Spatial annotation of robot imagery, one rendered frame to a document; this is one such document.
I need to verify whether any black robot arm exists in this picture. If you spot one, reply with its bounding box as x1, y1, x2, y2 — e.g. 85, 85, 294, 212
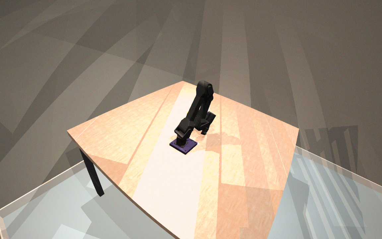
174, 80, 216, 148

